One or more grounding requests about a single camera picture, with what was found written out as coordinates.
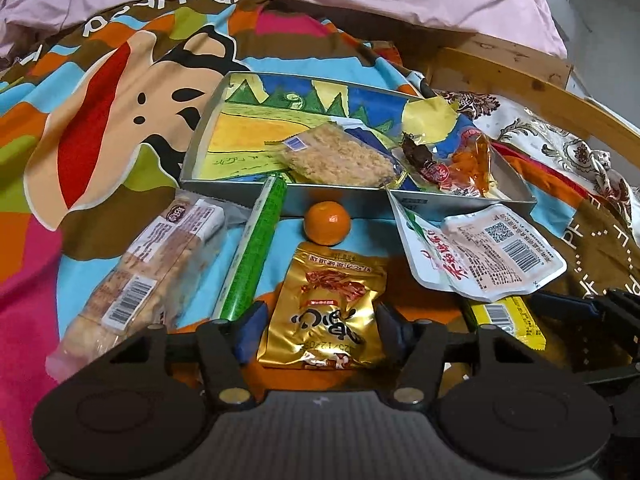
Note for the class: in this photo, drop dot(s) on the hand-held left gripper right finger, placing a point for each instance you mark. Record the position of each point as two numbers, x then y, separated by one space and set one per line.
395 332

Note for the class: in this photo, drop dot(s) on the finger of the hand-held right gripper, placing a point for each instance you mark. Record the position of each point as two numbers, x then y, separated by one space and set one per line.
565 305
615 371

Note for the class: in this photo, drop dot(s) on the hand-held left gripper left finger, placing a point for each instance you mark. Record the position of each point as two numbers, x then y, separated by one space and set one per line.
250 332

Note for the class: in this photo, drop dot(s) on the yellow snack packet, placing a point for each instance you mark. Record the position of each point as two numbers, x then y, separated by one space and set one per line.
505 317

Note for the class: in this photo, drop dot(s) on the gold snack packet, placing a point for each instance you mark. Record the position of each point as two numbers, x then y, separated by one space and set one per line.
325 305

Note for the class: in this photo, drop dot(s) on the white green snack packet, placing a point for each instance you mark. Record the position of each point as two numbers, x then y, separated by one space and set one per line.
420 255
505 250

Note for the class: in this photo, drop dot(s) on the green stick snack packet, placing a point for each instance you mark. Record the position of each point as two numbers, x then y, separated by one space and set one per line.
255 245

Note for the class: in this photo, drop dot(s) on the long clear cracker packet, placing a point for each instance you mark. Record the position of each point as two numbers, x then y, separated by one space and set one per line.
145 270

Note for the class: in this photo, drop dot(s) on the orange mandarin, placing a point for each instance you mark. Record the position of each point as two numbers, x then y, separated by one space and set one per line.
327 224

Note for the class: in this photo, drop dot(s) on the small red candy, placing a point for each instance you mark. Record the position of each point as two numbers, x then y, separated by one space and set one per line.
434 174

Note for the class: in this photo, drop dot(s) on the clear bag of orange snacks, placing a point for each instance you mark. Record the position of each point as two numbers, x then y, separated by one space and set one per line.
467 165

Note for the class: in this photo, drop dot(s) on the clear rice crisp packet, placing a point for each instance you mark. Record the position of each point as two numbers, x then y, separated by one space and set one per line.
340 160

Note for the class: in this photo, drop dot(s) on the dark brown candy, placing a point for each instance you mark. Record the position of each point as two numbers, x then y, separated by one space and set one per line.
417 152

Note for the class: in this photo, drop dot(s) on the metal tray with cartoon print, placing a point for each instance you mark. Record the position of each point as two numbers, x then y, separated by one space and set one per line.
250 130

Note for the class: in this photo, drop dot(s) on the colourful printed blanket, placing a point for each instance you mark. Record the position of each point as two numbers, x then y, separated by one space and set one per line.
100 160

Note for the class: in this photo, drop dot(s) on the wooden bed frame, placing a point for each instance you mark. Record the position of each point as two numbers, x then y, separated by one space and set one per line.
600 112

